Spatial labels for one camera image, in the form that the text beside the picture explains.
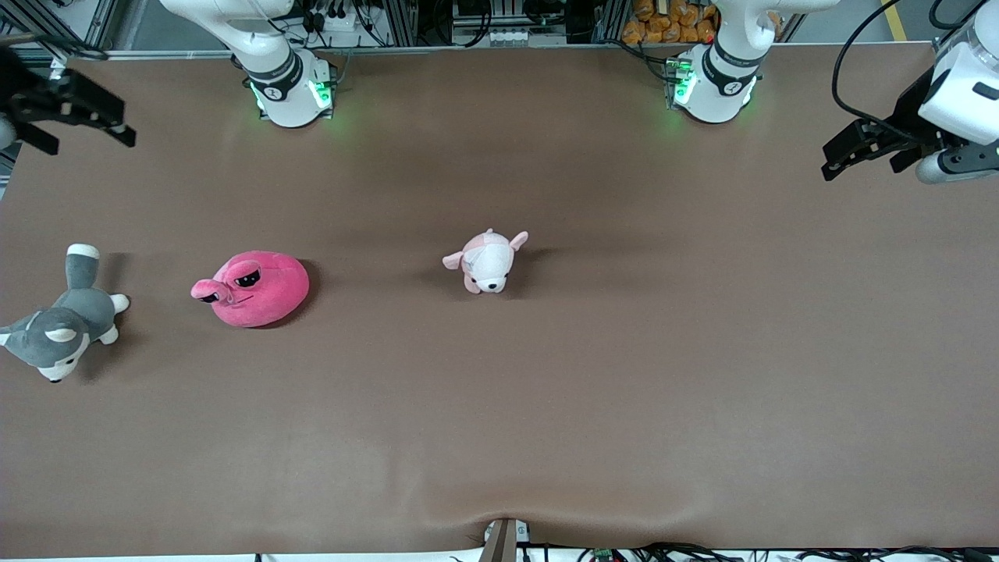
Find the brown table mat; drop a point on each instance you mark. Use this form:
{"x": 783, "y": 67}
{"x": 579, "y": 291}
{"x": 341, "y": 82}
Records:
{"x": 499, "y": 390}

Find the hot pink round plush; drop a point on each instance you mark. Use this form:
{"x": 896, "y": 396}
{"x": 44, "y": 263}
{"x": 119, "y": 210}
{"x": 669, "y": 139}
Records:
{"x": 265, "y": 293}

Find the orange bags heap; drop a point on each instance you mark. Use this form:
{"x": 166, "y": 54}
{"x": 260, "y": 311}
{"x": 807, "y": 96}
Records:
{"x": 655, "y": 23}

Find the white power strip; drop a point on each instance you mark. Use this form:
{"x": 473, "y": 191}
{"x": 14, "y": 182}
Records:
{"x": 339, "y": 19}

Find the white terminal block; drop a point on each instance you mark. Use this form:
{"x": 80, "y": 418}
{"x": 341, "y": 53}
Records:
{"x": 511, "y": 37}

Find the grey husky plush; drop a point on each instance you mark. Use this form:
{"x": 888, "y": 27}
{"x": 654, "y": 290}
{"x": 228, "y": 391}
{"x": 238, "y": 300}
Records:
{"x": 74, "y": 312}

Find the metal table edge bracket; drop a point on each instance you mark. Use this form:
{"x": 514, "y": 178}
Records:
{"x": 503, "y": 542}

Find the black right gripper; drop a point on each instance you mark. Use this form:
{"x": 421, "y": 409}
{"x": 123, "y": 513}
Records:
{"x": 19, "y": 87}

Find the silver table edge rail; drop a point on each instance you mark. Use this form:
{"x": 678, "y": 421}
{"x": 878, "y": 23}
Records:
{"x": 507, "y": 48}

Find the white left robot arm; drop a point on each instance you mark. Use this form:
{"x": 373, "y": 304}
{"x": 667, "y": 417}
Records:
{"x": 722, "y": 86}

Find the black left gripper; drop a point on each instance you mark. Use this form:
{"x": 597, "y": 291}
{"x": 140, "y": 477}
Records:
{"x": 910, "y": 112}

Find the pale pink dog plush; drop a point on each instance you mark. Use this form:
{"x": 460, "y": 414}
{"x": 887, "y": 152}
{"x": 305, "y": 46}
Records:
{"x": 488, "y": 261}

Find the aluminium frame post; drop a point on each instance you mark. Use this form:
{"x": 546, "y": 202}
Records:
{"x": 47, "y": 19}

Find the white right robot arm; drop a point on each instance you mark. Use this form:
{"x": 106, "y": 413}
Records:
{"x": 281, "y": 94}

